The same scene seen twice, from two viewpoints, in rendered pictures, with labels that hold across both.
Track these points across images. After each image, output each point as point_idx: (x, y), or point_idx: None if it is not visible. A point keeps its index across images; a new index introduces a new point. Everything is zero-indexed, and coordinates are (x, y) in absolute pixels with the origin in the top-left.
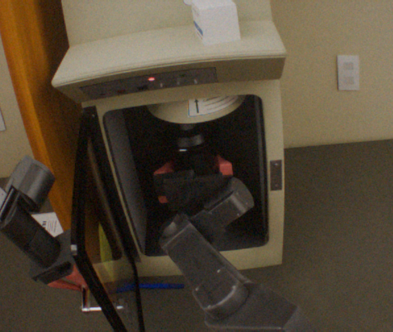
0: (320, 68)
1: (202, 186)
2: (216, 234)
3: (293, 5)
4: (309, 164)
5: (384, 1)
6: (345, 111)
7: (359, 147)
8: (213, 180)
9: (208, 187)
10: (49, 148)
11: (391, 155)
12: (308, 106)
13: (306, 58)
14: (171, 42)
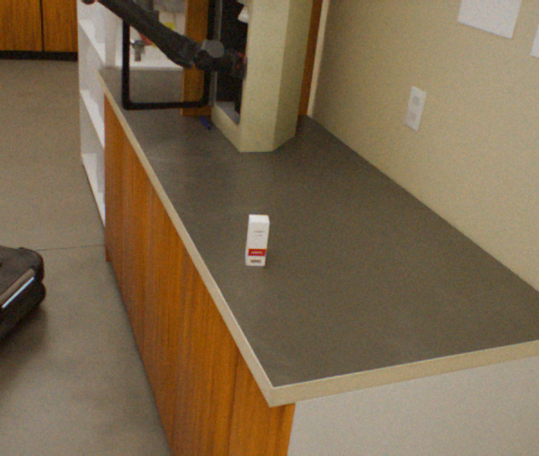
0: (401, 96)
1: (228, 56)
2: (193, 57)
3: (403, 24)
4: (347, 162)
5: (463, 34)
6: (404, 150)
7: (388, 183)
8: (233, 58)
9: (231, 61)
10: None
11: (392, 198)
12: (386, 130)
13: (396, 81)
14: None
